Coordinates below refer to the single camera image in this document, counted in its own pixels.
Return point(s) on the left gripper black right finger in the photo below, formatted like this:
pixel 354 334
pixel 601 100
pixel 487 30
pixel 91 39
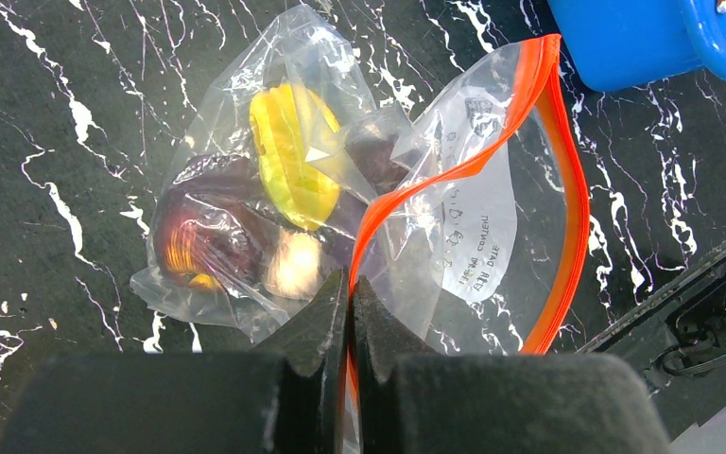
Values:
pixel 416 400

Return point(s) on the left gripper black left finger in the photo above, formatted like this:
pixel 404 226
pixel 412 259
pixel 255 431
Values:
pixel 284 395

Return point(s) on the white toy garlic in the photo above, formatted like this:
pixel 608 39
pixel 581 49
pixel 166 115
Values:
pixel 294 269

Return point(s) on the dark red toy plum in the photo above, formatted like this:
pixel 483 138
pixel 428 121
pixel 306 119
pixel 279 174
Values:
pixel 207 240

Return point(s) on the clear zip bag orange zipper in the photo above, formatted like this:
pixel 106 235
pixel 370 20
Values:
pixel 471 218

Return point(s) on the purple toy eggplant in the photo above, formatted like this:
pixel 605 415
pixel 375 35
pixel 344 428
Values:
pixel 354 167

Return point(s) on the blue plastic bin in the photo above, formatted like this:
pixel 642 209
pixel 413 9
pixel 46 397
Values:
pixel 619 44

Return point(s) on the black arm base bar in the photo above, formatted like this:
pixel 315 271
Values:
pixel 676 341

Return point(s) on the black marbled table mat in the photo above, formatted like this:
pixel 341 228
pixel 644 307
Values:
pixel 96 95

